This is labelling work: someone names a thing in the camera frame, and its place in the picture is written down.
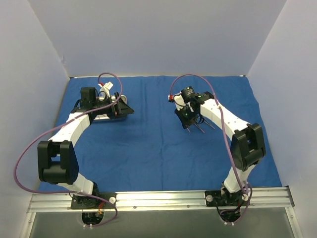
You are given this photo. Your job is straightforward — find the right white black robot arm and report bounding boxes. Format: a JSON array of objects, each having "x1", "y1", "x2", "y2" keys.
[{"x1": 169, "y1": 90, "x2": 266, "y2": 205}]

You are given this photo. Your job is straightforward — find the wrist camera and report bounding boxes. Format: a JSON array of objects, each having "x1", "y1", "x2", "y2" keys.
[
  {"x1": 79, "y1": 81, "x2": 114, "y2": 102},
  {"x1": 168, "y1": 86, "x2": 198, "y2": 107}
]

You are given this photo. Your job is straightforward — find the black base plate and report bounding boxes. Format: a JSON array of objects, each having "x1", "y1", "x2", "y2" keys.
[
  {"x1": 69, "y1": 192, "x2": 117, "y2": 209},
  {"x1": 204, "y1": 189, "x2": 247, "y2": 207}
]

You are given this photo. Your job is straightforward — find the aluminium front rail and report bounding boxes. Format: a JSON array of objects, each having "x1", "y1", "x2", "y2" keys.
[{"x1": 27, "y1": 187, "x2": 295, "y2": 213}]

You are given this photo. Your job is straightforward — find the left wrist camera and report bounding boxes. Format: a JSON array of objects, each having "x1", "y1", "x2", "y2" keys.
[{"x1": 79, "y1": 81, "x2": 114, "y2": 102}]

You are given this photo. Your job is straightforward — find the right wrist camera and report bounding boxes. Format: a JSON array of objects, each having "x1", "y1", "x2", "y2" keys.
[{"x1": 168, "y1": 86, "x2": 198, "y2": 107}]

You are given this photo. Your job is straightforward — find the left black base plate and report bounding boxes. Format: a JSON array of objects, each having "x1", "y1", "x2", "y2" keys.
[{"x1": 69, "y1": 192, "x2": 117, "y2": 209}]

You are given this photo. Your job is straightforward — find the blue surgical drape cloth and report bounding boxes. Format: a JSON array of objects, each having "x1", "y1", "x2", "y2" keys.
[{"x1": 37, "y1": 75, "x2": 283, "y2": 193}]

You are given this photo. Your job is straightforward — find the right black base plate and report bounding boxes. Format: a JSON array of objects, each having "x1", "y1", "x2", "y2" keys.
[{"x1": 204, "y1": 189, "x2": 247, "y2": 207}]

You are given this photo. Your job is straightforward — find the purple cable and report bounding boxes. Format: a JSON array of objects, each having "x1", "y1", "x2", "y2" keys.
[
  {"x1": 169, "y1": 73, "x2": 253, "y2": 223},
  {"x1": 13, "y1": 72, "x2": 124, "y2": 227}
]

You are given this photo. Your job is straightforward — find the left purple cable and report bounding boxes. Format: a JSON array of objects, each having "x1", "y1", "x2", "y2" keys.
[{"x1": 13, "y1": 72, "x2": 124, "y2": 227}]

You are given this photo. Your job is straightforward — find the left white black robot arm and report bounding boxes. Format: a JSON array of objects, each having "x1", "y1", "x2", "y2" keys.
[{"x1": 37, "y1": 87, "x2": 134, "y2": 208}]

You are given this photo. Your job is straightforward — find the steel instrument tray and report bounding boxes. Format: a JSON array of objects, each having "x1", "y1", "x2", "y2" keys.
[{"x1": 94, "y1": 95, "x2": 134, "y2": 121}]

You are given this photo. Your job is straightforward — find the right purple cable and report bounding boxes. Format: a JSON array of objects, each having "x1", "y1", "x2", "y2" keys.
[{"x1": 169, "y1": 73, "x2": 253, "y2": 223}]

